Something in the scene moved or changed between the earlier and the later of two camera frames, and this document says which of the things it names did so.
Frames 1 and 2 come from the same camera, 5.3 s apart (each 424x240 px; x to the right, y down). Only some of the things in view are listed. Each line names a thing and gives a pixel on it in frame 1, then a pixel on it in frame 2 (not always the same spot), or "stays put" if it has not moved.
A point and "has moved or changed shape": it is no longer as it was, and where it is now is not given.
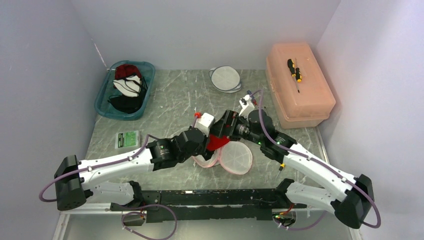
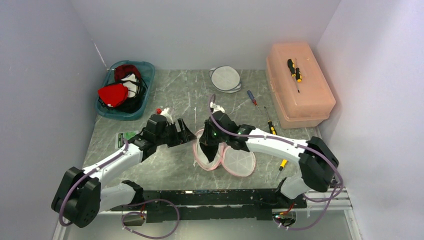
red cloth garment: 124,71 stays put
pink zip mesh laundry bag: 233,156 stays put
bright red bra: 215,142 has moved or changed shape
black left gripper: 202,150 to 187,135
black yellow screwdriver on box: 295,71 stays put
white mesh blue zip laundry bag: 225,78 stays put
